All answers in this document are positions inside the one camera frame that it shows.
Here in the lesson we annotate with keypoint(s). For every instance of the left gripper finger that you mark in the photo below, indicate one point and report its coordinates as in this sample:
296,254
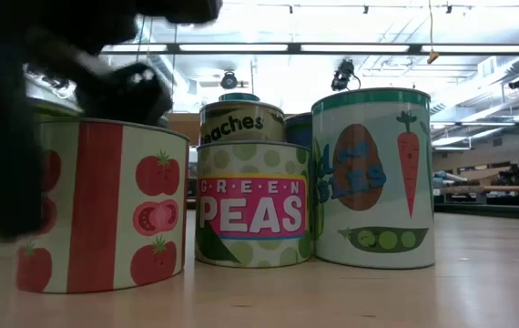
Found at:
123,95
4,136

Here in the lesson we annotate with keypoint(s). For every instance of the red tomato can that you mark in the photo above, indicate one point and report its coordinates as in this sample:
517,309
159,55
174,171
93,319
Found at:
95,205

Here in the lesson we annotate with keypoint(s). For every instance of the teal rimmed can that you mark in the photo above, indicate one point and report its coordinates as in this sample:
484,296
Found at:
239,97

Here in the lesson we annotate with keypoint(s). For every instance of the Peaches label can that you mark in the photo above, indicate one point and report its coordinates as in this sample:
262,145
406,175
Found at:
241,125

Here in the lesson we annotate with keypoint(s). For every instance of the Green Peas label can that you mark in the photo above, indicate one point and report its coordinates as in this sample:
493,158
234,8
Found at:
252,214

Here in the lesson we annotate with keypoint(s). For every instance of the blue sweet peas can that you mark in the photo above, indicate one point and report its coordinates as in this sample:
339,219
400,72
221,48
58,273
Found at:
299,132

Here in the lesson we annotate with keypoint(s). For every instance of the mixed vegetables can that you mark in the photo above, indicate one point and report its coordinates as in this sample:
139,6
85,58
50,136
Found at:
378,182

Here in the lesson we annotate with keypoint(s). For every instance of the wooden shelf with black legs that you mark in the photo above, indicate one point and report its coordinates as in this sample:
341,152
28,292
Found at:
182,130

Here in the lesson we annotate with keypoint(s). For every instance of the yellow hanging tag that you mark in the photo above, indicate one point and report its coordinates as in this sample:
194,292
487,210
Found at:
432,57

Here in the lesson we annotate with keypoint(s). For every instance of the background workbench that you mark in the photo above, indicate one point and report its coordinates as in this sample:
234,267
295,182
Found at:
514,188

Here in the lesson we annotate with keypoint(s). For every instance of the round black ceiling camera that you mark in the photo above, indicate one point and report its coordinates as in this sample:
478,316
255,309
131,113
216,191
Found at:
229,80

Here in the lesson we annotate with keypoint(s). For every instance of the black overhead frame beam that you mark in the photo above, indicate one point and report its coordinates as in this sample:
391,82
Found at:
293,48

